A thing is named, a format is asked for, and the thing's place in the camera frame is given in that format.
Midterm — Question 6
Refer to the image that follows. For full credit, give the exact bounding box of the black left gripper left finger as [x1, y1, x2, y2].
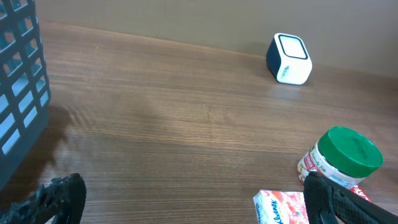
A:
[1, 173, 86, 224]

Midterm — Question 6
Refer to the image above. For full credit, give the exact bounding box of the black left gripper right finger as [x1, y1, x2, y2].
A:
[303, 171, 397, 224]

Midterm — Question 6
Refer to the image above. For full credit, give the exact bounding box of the red coffee stick sachet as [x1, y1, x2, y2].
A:
[350, 185, 372, 202]

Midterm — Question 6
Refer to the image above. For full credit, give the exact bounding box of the green lid jar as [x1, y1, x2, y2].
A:
[297, 126, 384, 190]

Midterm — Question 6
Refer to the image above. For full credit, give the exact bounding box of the red white small box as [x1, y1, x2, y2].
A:
[253, 190, 309, 224]

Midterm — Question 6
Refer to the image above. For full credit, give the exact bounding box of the white barcode scanner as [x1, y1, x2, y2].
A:
[266, 33, 313, 85]

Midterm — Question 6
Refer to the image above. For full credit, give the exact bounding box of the grey plastic basket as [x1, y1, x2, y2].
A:
[1, 0, 51, 187]

